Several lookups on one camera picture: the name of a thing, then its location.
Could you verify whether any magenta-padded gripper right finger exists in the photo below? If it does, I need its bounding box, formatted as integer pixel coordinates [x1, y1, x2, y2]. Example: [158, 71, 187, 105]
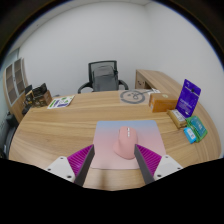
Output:
[133, 143, 184, 186]

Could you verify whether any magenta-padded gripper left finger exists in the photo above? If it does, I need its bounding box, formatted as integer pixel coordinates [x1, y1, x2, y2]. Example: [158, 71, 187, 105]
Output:
[44, 143, 96, 187]

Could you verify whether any pink computer mouse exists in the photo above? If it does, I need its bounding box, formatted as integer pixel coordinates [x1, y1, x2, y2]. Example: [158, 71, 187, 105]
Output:
[112, 125, 138, 160]

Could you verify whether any pink and blue mouse pad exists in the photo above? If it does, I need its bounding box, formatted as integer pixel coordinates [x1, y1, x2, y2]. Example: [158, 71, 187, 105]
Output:
[89, 119, 167, 170]

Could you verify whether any small blue package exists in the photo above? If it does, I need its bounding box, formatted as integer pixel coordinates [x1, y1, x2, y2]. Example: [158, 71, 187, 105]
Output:
[183, 125, 198, 145]

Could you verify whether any small tan box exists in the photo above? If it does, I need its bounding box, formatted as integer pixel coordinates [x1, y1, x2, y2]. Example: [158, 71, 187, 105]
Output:
[166, 108, 188, 130]

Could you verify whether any green package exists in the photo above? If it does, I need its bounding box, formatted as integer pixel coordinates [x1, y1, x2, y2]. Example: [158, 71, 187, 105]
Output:
[185, 115, 208, 143]

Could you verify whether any orange cardboard box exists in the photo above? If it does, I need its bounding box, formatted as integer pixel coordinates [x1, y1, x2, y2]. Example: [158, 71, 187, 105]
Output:
[148, 92, 179, 113]

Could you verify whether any white sticker sheet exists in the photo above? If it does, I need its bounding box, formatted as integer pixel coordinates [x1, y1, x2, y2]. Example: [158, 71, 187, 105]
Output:
[46, 95, 76, 110]

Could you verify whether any wide brown coffee box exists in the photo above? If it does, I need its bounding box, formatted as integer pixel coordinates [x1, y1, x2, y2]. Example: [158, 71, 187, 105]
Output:
[33, 89, 53, 108]

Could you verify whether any purple retail package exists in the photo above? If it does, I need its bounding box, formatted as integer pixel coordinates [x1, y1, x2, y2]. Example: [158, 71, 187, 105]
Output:
[175, 78, 202, 119]

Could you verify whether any black leather armchair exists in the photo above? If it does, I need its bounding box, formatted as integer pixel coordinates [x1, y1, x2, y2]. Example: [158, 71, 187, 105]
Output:
[2, 112, 18, 158]

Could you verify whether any black mesh office chair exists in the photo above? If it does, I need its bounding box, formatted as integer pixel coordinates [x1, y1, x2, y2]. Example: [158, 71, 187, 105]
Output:
[77, 60, 130, 94]

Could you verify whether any black coffee box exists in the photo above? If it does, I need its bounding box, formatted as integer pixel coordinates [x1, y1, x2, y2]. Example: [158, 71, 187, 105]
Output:
[31, 83, 48, 96]

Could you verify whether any wooden side desk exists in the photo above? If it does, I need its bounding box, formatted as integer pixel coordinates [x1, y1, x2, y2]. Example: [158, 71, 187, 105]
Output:
[134, 69, 185, 98]

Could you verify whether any grey backpack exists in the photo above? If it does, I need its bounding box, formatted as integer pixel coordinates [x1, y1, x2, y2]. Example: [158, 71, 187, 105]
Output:
[92, 65, 119, 92]

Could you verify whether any wooden glass-door cabinet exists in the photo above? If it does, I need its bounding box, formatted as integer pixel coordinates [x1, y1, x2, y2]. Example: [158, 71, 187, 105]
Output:
[2, 57, 30, 114]

